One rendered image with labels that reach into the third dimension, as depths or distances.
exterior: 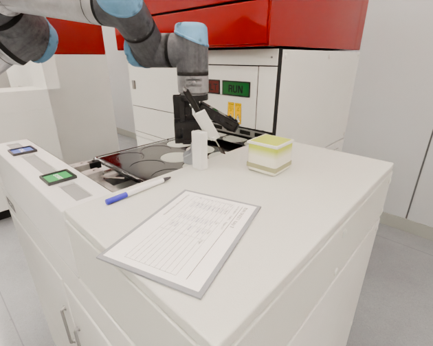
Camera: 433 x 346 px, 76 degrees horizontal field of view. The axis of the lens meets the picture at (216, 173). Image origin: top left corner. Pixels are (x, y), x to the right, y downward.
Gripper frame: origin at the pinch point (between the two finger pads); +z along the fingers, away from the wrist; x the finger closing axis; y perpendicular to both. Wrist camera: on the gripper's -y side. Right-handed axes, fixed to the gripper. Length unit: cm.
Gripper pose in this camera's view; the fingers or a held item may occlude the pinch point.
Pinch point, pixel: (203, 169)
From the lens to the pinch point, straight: 75.6
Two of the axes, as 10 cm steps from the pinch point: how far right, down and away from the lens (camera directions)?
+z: 0.0, 9.2, 3.9
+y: -9.9, 0.5, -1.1
